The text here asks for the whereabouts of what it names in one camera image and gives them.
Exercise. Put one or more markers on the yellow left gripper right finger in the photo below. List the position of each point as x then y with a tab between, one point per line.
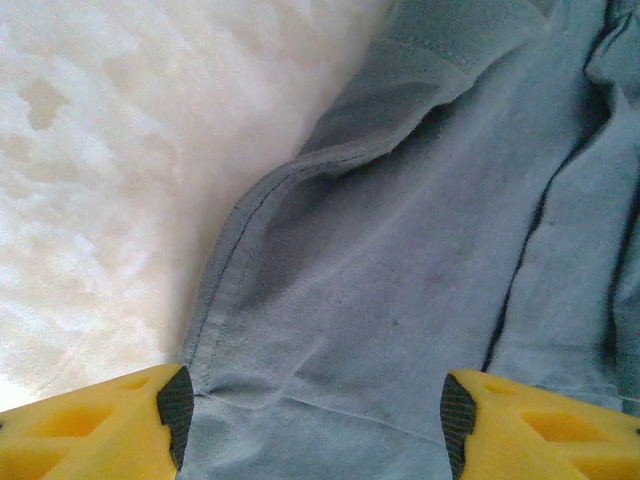
545	435

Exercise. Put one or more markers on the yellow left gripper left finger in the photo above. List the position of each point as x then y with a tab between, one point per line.
90	430

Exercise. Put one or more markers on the gray t-shirt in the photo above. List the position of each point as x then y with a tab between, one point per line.
400	250

